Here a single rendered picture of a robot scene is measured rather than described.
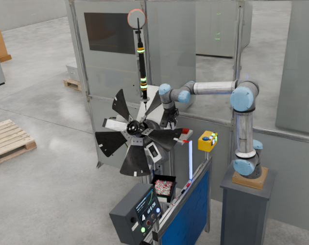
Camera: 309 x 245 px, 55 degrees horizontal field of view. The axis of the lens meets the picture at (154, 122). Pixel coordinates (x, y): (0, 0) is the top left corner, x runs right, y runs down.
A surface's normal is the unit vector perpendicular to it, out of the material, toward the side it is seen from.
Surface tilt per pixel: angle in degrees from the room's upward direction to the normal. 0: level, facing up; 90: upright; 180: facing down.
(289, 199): 90
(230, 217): 90
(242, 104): 82
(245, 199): 90
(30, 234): 0
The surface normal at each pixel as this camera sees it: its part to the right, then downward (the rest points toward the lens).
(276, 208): -0.51, 0.44
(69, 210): -0.07, -0.88
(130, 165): 0.13, -0.21
